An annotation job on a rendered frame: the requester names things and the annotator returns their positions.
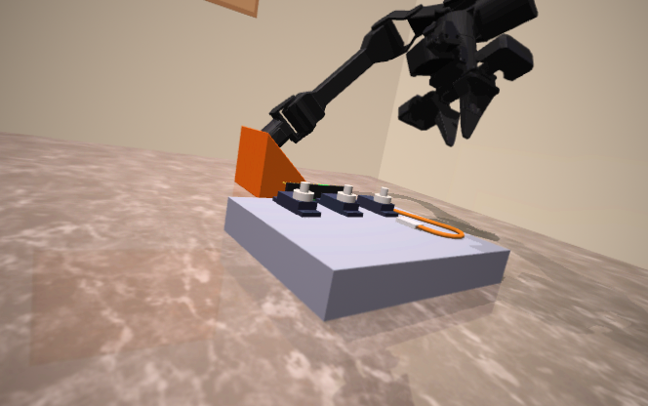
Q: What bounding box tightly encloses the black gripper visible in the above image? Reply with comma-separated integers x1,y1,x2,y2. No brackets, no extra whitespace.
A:
398,33,534,147

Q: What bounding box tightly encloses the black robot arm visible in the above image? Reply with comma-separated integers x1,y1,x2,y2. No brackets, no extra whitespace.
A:
262,0,539,147

